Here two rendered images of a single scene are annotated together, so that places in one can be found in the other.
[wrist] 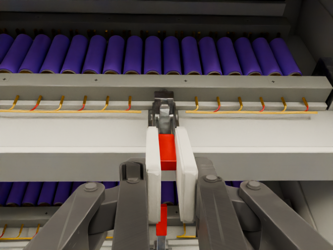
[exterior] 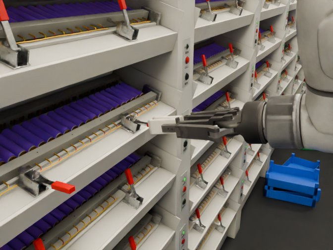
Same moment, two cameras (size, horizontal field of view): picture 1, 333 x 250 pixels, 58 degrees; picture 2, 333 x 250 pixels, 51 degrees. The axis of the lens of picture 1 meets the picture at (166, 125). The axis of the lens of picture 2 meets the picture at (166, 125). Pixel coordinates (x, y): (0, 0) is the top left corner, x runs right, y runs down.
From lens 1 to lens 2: 0.61 m
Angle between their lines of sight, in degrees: 54
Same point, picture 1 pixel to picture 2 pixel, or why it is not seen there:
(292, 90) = (149, 99)
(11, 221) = (62, 232)
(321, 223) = (167, 148)
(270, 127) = (151, 113)
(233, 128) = (144, 118)
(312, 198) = (158, 142)
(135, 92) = (113, 119)
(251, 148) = not seen: hidden behind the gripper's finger
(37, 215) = (72, 219)
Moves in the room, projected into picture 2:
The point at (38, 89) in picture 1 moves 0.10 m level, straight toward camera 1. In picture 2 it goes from (86, 132) to (138, 134)
